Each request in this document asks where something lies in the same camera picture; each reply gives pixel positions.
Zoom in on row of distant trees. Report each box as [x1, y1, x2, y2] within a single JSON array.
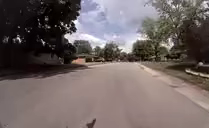
[[73, 39, 140, 63]]

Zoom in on orange brick house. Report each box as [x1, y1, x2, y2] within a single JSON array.
[[71, 55, 88, 65]]

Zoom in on grey asphalt road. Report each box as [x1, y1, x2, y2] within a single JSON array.
[[0, 61, 209, 128]]

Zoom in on robot's own part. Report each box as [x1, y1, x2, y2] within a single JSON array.
[[85, 118, 97, 128]]

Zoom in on row of tall trees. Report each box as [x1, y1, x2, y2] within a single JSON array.
[[131, 0, 209, 64]]

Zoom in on grass verge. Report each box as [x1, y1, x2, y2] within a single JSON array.
[[140, 60, 209, 96]]

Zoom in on row of large dark trees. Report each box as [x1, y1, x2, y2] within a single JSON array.
[[0, 0, 82, 68]]

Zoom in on pale concrete kerb strip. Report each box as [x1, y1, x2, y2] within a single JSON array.
[[136, 63, 209, 118]]

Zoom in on pale stone garden border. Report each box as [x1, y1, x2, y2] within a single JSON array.
[[184, 67, 209, 80]]

